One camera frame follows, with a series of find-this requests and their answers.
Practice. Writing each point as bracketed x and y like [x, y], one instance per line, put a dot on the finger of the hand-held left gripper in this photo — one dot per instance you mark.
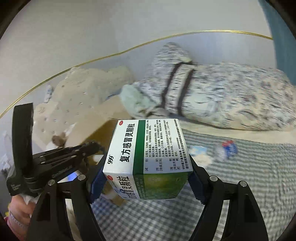
[66, 169]
[69, 151]

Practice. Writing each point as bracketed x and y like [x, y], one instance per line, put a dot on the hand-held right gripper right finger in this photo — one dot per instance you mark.
[196, 185]

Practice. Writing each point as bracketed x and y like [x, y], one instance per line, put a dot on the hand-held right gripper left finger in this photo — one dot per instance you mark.
[97, 183]

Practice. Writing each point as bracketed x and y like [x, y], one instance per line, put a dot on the green white medicine box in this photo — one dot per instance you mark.
[143, 148]

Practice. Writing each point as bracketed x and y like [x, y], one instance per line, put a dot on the brown cardboard box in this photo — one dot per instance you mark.
[111, 109]

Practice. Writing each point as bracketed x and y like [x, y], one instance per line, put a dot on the person's left hand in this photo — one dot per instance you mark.
[20, 206]

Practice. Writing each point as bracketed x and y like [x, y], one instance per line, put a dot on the brown fuzzy object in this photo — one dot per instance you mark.
[59, 141]

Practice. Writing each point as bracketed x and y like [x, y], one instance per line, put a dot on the white blue small packet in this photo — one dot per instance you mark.
[198, 153]

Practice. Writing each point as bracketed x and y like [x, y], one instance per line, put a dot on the clear water bottle blue label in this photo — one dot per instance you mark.
[225, 150]

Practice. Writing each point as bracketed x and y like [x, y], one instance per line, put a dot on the beige pillow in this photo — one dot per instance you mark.
[81, 92]

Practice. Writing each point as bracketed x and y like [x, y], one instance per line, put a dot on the light green cloth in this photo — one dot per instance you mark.
[134, 99]

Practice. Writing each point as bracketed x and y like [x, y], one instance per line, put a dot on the teal curtain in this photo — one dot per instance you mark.
[284, 46]

